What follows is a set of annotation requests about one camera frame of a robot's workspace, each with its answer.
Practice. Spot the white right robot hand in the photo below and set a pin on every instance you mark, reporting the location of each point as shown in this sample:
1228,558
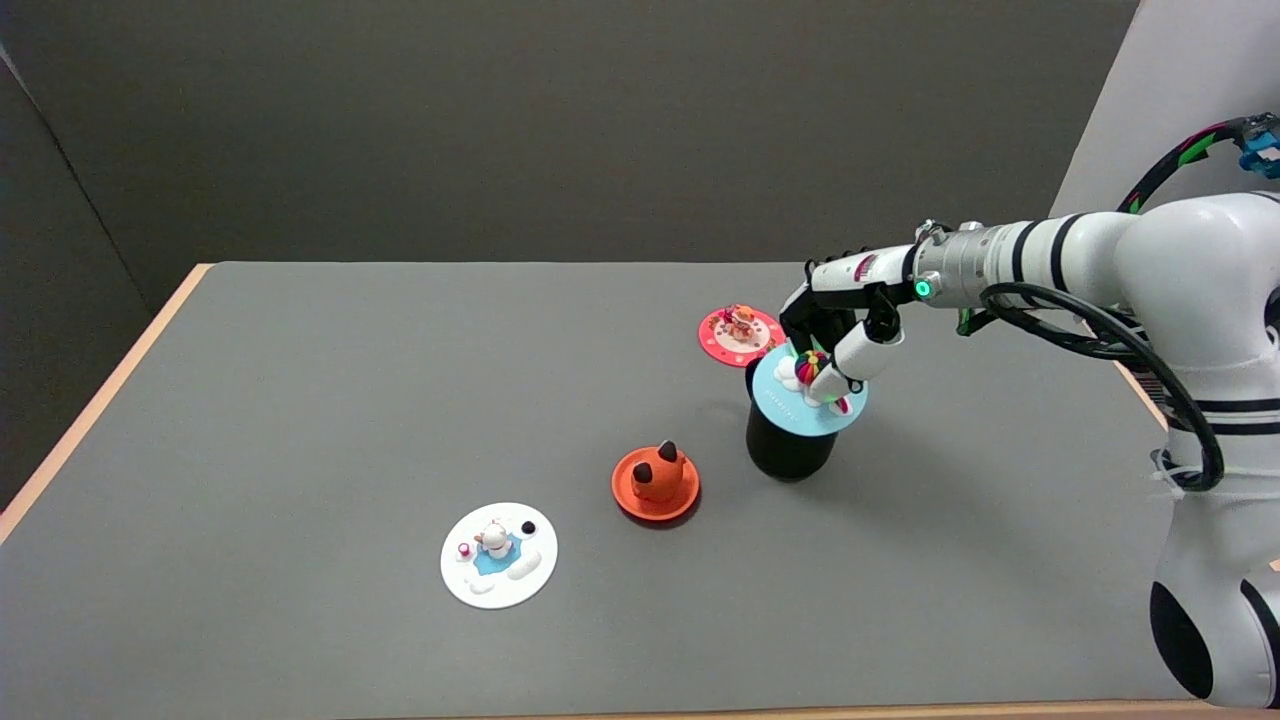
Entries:
850,275

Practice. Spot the sky blue balloon cup lid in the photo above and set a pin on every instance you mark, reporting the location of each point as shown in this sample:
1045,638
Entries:
790,410

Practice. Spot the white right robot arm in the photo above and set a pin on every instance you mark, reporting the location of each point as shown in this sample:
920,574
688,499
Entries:
1200,270

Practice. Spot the pink figurine cup lid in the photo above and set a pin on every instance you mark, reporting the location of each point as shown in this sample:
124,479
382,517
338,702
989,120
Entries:
725,340

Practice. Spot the black cup teal inside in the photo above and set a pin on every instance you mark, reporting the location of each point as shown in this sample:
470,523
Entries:
785,455

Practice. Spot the orange fox cup lid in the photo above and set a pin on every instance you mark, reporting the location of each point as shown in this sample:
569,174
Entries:
655,482

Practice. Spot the white cat cup lid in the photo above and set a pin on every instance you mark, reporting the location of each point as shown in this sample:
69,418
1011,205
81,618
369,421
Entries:
500,570

